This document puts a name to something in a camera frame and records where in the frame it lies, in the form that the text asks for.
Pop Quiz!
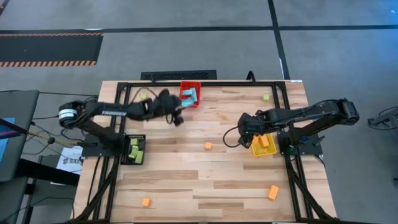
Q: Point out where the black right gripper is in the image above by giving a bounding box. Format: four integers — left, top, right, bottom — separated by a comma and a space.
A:
238, 112, 262, 149

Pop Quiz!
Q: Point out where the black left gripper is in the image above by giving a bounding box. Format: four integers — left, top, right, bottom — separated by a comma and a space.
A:
149, 89, 187, 127

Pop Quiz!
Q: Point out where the yellow plastic basket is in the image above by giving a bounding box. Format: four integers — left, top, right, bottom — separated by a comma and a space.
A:
250, 133, 278, 157

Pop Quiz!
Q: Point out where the red plastic basket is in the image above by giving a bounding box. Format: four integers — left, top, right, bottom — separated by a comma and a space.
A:
179, 80, 202, 109

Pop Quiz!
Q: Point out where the black perforated grille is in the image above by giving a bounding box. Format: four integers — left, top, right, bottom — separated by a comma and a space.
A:
140, 69, 218, 81

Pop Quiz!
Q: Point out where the black plastic basket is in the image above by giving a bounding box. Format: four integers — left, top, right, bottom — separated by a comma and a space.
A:
120, 134, 147, 166

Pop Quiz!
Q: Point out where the white printed paper sheet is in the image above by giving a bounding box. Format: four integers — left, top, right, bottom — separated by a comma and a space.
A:
55, 145, 84, 175

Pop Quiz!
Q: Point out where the black floor stand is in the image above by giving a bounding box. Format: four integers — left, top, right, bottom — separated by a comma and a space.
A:
367, 106, 398, 131

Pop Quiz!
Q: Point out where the black hazard-striped floor mat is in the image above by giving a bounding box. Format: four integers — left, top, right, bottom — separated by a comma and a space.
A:
0, 32, 104, 68

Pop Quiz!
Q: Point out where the grey side table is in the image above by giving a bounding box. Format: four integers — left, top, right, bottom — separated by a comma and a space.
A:
0, 90, 40, 183

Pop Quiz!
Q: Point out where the blue screen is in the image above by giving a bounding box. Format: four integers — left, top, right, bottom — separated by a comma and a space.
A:
0, 116, 16, 164

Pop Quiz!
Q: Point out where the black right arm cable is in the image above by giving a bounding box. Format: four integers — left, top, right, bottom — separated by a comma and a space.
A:
222, 125, 247, 149

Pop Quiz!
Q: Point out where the black aluminium table frame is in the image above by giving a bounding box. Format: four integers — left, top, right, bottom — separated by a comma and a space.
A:
73, 80, 341, 224

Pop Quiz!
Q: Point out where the yellow cable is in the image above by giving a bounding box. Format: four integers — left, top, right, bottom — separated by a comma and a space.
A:
27, 130, 82, 147

